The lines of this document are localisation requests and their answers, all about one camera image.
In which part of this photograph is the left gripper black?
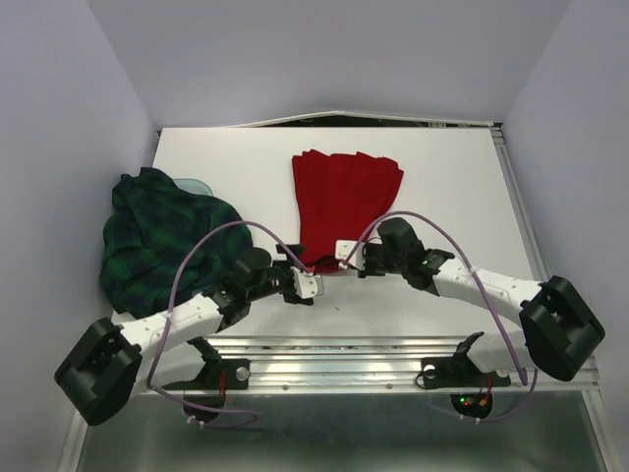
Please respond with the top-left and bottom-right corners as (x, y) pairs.
(247, 244), (304, 302)

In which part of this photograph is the red pleated skirt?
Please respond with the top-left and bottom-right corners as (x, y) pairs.
(292, 149), (404, 274)

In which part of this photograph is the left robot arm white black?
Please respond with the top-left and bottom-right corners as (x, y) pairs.
(54, 248), (323, 426)

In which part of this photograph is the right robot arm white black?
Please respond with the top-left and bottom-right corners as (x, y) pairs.
(336, 212), (605, 389)

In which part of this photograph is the teal plastic piece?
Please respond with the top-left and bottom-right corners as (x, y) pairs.
(174, 178), (213, 197)

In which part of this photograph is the green plaid skirt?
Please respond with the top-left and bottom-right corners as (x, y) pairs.
(99, 167), (241, 319)

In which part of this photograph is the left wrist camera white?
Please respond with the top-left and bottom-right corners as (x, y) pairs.
(292, 267), (324, 300)

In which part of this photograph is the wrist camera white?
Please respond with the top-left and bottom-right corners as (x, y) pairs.
(292, 267), (324, 300)
(334, 240), (366, 270)

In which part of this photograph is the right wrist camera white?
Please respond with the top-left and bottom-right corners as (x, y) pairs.
(334, 240), (366, 270)

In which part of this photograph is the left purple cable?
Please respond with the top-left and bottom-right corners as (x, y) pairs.
(146, 220), (315, 428)

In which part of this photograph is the aluminium frame rail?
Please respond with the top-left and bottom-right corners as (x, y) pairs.
(61, 127), (618, 471)

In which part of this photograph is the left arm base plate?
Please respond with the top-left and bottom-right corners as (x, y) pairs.
(183, 358), (251, 391)

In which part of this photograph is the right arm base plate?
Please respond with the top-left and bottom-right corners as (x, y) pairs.
(415, 357), (511, 390)

